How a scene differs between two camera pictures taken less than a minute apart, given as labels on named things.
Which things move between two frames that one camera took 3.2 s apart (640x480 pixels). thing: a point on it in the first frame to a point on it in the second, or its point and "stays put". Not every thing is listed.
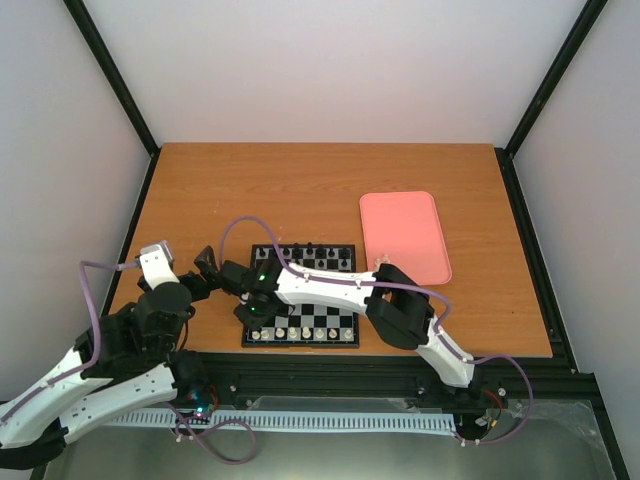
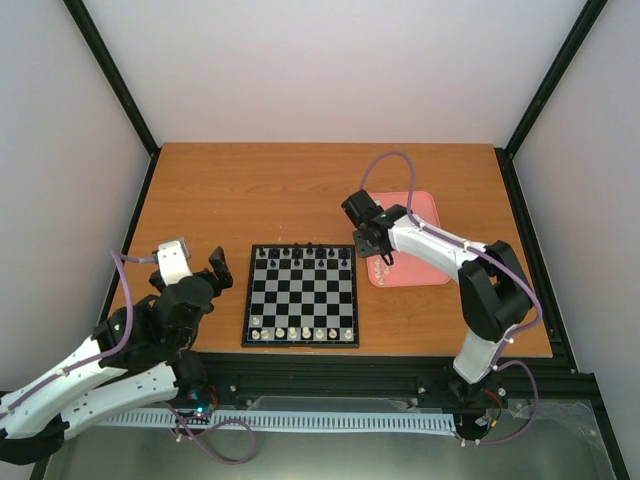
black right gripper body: [258, 318] to [364, 249]
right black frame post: [542, 91] stays put
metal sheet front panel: [558, 441] stays put
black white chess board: [309, 326] stays put
